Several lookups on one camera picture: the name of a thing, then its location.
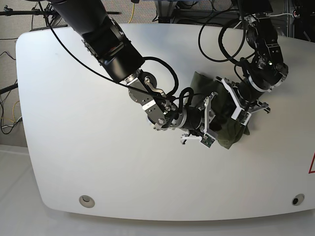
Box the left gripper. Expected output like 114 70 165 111
235 62 288 103

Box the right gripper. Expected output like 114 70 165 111
147 108 223 132

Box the olive green T-shirt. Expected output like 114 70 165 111
190 72 250 149

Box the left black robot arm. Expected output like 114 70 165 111
233 0 288 105

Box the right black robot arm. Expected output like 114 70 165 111
50 0 222 134

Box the right table grommet hole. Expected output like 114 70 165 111
292 194 305 206

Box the table grommet hole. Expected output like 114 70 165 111
79 195 95 208
292 194 305 206

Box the left table grommet hole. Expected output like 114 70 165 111
79 195 95 208

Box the black tripod stand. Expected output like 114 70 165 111
0 0 121 33

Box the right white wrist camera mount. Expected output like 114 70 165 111
181 92 218 148

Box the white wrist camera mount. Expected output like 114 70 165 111
181 92 218 148
215 76 271 126

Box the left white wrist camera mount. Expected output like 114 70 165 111
215 76 271 126

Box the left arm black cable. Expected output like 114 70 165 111
198 8 256 82

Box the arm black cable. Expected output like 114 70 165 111
198 8 256 82
38 0 205 116

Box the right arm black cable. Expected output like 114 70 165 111
38 0 205 116

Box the grey metal frame base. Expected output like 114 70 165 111
152 0 239 27

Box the black floor cables left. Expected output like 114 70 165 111
0 50 23 135

